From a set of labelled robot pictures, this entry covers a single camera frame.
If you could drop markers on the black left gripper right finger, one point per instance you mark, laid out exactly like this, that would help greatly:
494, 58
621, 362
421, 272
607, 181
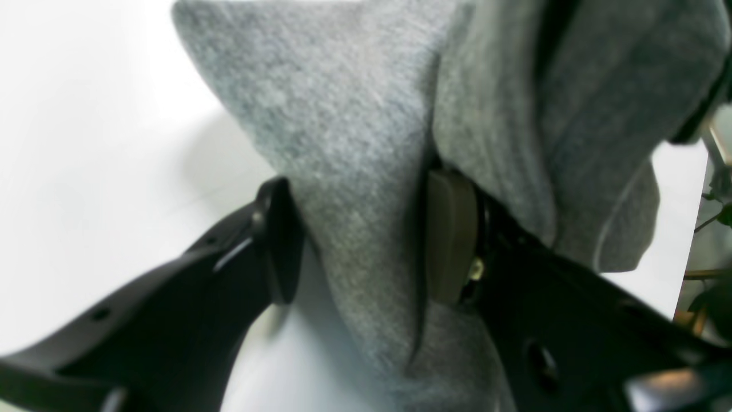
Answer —
567, 339

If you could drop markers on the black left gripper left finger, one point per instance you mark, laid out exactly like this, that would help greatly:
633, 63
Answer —
168, 340

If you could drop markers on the grey T-shirt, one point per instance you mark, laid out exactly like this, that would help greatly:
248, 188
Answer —
552, 107

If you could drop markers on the green potted plant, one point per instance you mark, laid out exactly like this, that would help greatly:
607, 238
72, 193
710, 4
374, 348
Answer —
704, 300

